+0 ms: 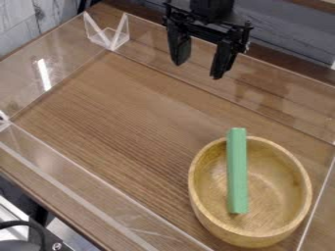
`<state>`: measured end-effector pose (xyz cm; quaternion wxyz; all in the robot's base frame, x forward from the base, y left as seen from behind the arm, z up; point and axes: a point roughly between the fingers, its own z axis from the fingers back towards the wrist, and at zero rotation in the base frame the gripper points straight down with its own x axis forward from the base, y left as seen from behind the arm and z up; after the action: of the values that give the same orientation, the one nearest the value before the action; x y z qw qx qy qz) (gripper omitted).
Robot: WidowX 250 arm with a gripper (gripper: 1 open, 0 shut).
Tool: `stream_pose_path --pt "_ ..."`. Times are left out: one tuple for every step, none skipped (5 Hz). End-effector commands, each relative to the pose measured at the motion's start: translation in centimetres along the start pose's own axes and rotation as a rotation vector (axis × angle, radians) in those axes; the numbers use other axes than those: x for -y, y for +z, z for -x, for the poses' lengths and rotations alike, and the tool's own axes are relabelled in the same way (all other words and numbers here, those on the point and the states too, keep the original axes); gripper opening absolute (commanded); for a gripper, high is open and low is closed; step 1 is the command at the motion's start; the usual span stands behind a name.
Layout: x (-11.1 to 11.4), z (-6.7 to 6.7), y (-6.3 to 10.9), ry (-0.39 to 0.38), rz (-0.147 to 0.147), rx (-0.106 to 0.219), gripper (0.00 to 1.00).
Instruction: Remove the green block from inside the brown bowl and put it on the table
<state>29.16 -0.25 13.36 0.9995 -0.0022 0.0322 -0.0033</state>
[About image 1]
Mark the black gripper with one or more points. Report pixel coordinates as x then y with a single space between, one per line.
209 20

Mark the green rectangular block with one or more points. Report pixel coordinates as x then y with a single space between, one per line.
237 190

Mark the brown wooden bowl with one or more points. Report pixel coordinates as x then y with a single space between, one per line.
279 193

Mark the black metal bracket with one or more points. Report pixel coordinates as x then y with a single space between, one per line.
53 243

